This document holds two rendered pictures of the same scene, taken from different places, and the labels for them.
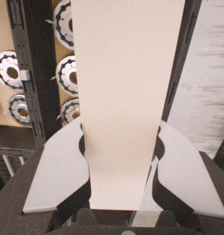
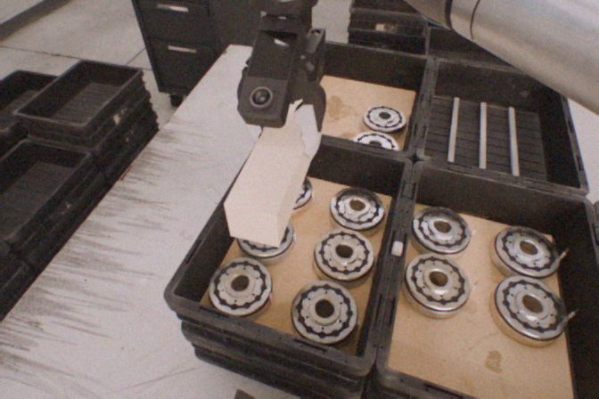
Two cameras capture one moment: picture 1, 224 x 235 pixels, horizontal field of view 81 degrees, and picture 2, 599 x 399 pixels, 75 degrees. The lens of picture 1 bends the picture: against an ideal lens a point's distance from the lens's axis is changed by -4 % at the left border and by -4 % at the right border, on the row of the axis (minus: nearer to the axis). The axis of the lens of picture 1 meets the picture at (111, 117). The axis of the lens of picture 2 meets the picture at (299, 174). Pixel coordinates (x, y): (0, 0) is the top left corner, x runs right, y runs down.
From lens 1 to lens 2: 40 cm
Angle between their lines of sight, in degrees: 18
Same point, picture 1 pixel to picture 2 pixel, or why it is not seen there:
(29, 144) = (437, 178)
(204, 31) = (138, 305)
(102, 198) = not seen: hidden behind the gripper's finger
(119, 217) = (336, 56)
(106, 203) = not seen: hidden behind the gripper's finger
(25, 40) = (383, 283)
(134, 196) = not seen: hidden behind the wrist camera
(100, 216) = (367, 61)
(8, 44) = (442, 328)
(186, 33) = (197, 248)
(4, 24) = (439, 354)
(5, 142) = (476, 186)
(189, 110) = (190, 199)
